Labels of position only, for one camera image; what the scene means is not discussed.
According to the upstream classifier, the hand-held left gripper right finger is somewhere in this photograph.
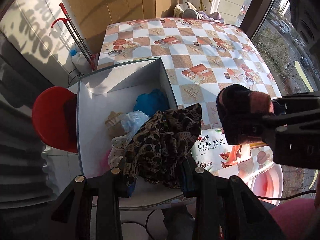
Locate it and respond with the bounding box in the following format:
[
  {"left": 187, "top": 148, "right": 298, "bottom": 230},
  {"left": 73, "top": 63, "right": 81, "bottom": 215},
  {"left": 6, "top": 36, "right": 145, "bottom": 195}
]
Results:
[{"left": 181, "top": 158, "right": 286, "bottom": 240}]

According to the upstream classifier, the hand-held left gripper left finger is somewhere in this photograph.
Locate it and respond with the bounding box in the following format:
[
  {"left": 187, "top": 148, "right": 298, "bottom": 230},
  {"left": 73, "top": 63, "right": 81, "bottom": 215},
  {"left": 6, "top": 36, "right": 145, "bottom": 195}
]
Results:
[{"left": 37, "top": 158, "right": 137, "bottom": 240}]

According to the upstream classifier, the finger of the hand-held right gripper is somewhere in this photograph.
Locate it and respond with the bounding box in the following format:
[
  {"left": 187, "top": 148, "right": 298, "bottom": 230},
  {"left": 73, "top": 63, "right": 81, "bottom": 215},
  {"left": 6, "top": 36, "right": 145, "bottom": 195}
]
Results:
[
  {"left": 271, "top": 91, "right": 320, "bottom": 117},
  {"left": 223, "top": 115, "right": 278, "bottom": 146}
]

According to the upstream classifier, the white polka dot scrunchie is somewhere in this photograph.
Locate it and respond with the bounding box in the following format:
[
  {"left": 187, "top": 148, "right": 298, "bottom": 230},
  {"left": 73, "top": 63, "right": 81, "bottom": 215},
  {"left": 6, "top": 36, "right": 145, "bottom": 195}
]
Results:
[{"left": 108, "top": 134, "right": 133, "bottom": 168}]

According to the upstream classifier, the leopard print scarf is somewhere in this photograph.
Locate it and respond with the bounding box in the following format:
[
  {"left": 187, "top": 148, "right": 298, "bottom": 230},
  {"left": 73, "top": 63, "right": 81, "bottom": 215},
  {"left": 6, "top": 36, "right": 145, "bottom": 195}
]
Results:
[{"left": 123, "top": 103, "right": 203, "bottom": 190}]

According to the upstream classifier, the brown knitted cloth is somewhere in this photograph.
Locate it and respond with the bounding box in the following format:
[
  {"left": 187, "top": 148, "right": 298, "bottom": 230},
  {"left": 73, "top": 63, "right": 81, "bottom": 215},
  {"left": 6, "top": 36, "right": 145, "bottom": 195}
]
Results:
[{"left": 104, "top": 111, "right": 131, "bottom": 137}]

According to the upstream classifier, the light blue fluffy cloth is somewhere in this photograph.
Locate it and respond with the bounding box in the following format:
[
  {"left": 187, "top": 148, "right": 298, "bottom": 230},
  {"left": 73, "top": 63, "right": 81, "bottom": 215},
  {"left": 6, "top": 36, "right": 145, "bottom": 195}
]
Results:
[{"left": 121, "top": 111, "right": 151, "bottom": 140}]

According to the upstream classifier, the grey cardboard box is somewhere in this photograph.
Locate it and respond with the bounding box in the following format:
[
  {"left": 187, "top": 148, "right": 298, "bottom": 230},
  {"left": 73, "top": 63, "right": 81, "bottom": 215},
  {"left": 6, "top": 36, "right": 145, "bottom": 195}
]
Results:
[{"left": 76, "top": 57, "right": 193, "bottom": 206}]

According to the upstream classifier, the blue terry towel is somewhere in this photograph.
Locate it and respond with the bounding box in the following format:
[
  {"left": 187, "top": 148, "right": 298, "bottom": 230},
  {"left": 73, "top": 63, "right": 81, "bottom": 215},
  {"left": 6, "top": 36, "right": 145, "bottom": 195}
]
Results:
[{"left": 133, "top": 88, "right": 171, "bottom": 117}]

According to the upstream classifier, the yellow window decal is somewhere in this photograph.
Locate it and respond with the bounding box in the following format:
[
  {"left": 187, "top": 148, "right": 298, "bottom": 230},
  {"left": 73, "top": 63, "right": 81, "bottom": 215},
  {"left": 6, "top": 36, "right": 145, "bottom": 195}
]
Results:
[{"left": 294, "top": 60, "right": 313, "bottom": 92}]

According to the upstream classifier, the white wet wipes packet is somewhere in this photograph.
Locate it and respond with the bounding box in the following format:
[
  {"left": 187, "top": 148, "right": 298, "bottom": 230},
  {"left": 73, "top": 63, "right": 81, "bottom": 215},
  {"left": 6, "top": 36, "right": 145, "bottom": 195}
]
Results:
[{"left": 191, "top": 128, "right": 252, "bottom": 172}]

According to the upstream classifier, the dark pink cushion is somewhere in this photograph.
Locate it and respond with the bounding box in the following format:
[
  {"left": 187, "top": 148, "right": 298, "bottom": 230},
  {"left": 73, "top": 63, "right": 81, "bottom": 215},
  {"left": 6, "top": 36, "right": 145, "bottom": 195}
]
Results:
[{"left": 269, "top": 199, "right": 320, "bottom": 240}]

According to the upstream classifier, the checkered printed tablecloth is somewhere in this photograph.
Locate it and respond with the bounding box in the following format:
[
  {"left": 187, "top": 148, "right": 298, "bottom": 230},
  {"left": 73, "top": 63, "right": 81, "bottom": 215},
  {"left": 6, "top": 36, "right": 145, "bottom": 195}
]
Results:
[{"left": 96, "top": 17, "right": 283, "bottom": 182}]

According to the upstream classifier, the red plastic stool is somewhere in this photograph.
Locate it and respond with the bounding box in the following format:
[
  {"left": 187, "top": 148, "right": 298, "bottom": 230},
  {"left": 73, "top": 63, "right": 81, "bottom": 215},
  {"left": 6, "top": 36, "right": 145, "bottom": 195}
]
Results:
[{"left": 32, "top": 86, "right": 79, "bottom": 154}]

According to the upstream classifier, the grey ribbed panel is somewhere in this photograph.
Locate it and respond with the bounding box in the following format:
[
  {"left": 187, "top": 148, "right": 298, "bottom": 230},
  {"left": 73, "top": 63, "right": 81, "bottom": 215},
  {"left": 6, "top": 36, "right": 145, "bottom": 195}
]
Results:
[{"left": 0, "top": 97, "right": 61, "bottom": 202}]

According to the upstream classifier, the lilac cloth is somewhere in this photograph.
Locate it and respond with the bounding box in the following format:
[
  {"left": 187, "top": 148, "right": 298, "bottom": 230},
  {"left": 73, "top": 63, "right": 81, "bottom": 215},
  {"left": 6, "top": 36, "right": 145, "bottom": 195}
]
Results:
[{"left": 200, "top": 11, "right": 226, "bottom": 23}]

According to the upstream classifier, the grey striped slipper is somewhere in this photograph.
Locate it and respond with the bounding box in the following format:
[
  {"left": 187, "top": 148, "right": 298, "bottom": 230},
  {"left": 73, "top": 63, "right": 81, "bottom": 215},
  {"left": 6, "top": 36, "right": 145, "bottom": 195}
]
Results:
[{"left": 183, "top": 8, "right": 201, "bottom": 19}]

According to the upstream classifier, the pile of clothes on chair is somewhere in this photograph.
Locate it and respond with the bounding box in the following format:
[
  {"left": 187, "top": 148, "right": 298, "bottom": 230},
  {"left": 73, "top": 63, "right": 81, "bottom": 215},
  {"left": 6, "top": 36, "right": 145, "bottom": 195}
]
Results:
[{"left": 173, "top": 2, "right": 198, "bottom": 18}]

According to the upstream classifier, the white bottle blue cap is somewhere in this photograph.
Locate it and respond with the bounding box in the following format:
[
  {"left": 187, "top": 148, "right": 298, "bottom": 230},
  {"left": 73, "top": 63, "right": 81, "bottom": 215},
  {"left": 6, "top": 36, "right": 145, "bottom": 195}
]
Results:
[{"left": 69, "top": 49, "right": 92, "bottom": 75}]

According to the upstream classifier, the large brown cardboard box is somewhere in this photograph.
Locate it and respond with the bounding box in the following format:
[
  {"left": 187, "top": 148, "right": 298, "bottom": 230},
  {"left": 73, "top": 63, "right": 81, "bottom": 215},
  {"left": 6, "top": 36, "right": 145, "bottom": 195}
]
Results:
[{"left": 61, "top": 0, "right": 181, "bottom": 53}]

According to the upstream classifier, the thin black cable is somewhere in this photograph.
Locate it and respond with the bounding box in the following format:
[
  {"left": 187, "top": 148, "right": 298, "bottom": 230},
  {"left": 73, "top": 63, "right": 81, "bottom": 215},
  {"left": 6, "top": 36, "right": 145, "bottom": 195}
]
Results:
[{"left": 259, "top": 189, "right": 316, "bottom": 201}]

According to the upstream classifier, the dark window frame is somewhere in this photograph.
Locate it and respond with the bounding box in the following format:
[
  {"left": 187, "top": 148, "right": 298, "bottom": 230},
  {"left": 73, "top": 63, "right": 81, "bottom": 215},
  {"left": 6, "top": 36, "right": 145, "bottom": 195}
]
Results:
[{"left": 239, "top": 0, "right": 281, "bottom": 41}]

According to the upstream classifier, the black cable near bottle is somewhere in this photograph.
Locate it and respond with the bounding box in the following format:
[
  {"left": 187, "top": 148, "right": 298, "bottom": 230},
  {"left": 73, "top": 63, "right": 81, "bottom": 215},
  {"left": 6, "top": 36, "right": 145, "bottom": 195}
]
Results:
[{"left": 67, "top": 67, "right": 85, "bottom": 86}]

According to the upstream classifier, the metal pole red hook handle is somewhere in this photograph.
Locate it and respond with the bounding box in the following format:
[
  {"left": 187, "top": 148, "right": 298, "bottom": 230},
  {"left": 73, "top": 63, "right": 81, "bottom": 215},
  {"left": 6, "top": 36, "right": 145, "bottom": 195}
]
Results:
[{"left": 51, "top": 18, "right": 94, "bottom": 68}]

